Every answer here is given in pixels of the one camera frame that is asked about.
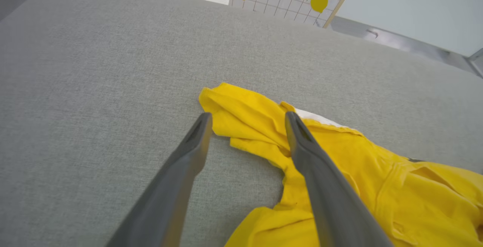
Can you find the grey fabric sofa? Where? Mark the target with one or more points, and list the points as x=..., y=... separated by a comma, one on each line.
x=94, y=88

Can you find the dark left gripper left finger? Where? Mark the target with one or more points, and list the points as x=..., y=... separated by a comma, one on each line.
x=169, y=194

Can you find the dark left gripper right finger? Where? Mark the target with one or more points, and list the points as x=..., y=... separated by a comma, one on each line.
x=328, y=194

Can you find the yellow t-shirt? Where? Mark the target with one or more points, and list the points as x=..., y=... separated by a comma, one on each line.
x=377, y=186

